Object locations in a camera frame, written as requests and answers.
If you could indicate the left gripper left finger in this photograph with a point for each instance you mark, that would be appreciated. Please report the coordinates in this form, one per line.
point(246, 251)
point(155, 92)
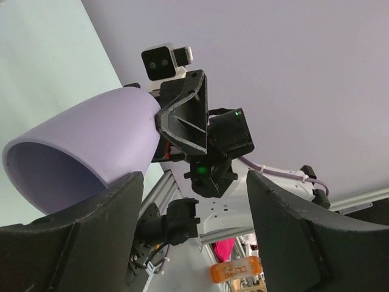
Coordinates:
point(85, 247)

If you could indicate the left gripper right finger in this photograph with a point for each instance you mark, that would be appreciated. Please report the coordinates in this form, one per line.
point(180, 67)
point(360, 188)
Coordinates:
point(305, 247)

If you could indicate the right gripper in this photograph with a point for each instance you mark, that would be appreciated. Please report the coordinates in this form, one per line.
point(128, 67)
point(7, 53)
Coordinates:
point(207, 139)

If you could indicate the small purple cup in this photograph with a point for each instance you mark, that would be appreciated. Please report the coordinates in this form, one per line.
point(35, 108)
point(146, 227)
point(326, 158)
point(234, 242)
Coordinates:
point(84, 150)

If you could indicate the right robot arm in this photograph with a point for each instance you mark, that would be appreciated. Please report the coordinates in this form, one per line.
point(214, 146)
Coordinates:
point(301, 183)

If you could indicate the pink cloth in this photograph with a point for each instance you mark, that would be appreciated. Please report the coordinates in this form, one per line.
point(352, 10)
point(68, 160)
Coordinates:
point(223, 249)

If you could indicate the orange tool case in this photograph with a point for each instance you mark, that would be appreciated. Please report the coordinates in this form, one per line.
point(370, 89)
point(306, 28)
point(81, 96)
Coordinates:
point(236, 269)

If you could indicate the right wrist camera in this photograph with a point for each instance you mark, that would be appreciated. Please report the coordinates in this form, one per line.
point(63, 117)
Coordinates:
point(165, 63)

